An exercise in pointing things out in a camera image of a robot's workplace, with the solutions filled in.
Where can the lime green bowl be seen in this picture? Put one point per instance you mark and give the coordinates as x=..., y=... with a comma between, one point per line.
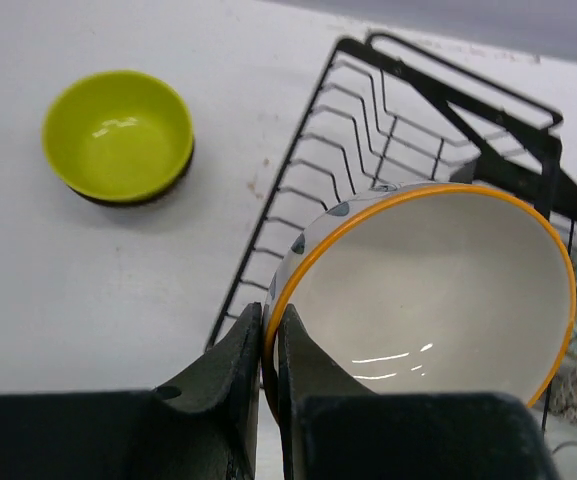
x=117, y=134

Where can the black wire dish rack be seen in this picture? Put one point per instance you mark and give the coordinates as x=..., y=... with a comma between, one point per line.
x=386, y=111

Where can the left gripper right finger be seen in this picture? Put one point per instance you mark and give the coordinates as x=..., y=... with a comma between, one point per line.
x=324, y=414

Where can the dark brown ribbed bowl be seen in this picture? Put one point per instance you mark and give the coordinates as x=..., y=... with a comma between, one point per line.
x=148, y=197

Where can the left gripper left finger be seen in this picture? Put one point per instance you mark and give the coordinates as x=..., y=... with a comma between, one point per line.
x=211, y=431

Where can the white blue leaf bowl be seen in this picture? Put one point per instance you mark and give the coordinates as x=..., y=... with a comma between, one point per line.
x=429, y=287

